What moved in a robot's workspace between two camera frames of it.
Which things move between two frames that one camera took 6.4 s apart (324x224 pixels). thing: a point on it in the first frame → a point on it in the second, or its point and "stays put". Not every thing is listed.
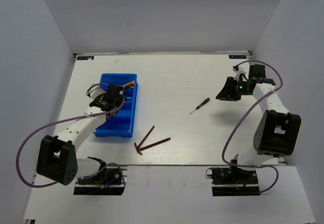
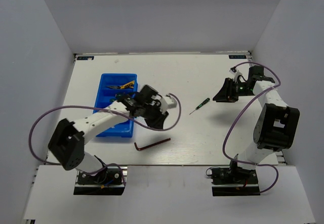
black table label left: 85,58 stays put
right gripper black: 227,92 stays put
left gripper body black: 119,104 → 153,110
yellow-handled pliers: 129,84 stays put
